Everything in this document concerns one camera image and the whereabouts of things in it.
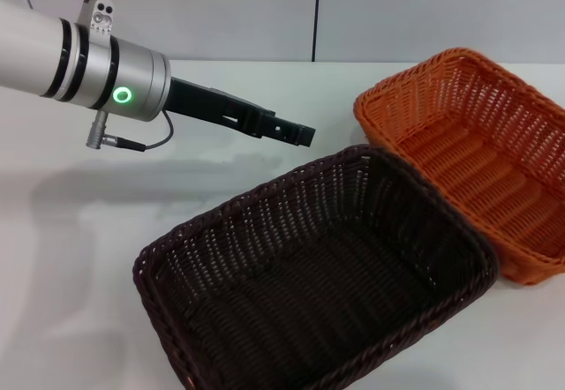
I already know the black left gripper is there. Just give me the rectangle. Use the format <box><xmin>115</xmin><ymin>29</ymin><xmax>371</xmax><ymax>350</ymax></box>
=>
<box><xmin>166</xmin><ymin>76</ymin><xmax>317</xmax><ymax>149</ymax></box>

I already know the dark brown wicker basket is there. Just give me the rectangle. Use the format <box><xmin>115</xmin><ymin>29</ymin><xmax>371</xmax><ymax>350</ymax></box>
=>
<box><xmin>132</xmin><ymin>143</ymin><xmax>501</xmax><ymax>390</ymax></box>

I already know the orange yellow wicker basket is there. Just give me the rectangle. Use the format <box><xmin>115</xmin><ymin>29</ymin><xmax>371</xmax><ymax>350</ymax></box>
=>
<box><xmin>352</xmin><ymin>46</ymin><xmax>565</xmax><ymax>286</ymax></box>

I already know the black cable with metal plug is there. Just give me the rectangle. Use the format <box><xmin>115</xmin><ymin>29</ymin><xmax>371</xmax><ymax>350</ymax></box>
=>
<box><xmin>85</xmin><ymin>109</ymin><xmax>174</xmax><ymax>153</ymax></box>

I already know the silver camera mounting bracket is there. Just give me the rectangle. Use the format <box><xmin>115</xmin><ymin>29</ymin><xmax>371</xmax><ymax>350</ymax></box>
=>
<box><xmin>77</xmin><ymin>0</ymin><xmax>117</xmax><ymax>41</ymax></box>

